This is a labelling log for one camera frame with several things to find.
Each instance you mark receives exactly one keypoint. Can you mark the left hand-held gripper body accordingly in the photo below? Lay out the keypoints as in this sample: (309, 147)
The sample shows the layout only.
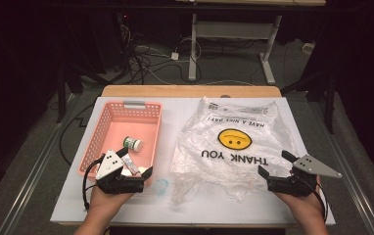
(110, 166)

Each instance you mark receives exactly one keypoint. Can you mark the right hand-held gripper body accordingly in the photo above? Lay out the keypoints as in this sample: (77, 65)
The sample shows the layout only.
(309, 166)

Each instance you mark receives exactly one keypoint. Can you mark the white bottle green label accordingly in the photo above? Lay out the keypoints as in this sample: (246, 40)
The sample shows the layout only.
(132, 144)

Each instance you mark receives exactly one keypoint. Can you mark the pink perforated plastic basket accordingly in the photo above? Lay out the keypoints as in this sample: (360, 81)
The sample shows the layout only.
(123, 125)

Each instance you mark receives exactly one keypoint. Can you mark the clear plastic bag yellow face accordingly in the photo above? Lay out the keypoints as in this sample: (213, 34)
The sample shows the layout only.
(208, 130)

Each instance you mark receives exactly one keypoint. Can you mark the person's left hand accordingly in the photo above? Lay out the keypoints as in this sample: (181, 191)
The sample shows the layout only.
(105, 202)

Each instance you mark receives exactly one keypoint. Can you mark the person's right hand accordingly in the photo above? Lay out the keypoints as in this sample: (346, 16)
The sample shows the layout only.
(305, 205)

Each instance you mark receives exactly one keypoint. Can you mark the white table board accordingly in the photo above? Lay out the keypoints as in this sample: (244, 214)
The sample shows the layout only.
(172, 130)

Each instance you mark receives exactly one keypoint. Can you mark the black stand leg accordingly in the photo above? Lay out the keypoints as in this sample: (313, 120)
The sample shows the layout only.
(61, 98)
(330, 104)

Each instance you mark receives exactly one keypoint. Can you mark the dark round table grommet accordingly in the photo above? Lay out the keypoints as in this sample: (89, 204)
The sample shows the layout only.
(224, 96)

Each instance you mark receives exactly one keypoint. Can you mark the white power adapter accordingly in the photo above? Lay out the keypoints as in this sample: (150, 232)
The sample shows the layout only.
(174, 56)

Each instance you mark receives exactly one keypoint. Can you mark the white-framed desk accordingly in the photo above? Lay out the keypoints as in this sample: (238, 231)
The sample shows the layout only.
(234, 30)

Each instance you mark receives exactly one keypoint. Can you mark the metal floor rail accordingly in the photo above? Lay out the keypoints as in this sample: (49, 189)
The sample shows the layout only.
(354, 182)
(28, 186)

